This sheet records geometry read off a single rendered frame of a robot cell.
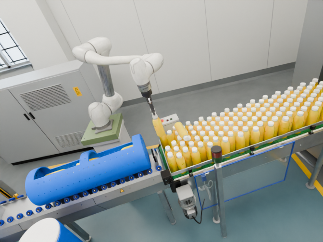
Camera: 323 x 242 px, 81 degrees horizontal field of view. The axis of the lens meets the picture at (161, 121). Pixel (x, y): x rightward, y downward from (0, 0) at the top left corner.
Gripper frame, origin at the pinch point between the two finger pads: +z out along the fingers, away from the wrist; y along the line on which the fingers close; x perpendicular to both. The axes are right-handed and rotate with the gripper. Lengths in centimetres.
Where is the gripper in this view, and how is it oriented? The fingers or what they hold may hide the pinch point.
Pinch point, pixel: (154, 113)
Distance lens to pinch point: 139.9
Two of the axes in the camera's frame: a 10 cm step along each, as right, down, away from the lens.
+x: 9.4, -3.3, 0.3
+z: 2.5, 7.7, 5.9
